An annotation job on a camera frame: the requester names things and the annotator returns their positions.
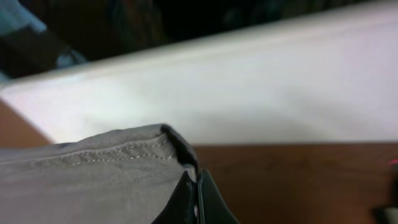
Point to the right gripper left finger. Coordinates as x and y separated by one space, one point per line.
180 209

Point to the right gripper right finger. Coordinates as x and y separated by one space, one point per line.
212 207

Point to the dark garment red trim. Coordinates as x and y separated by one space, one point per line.
387 214

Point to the grey shorts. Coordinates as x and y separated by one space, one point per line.
122 176

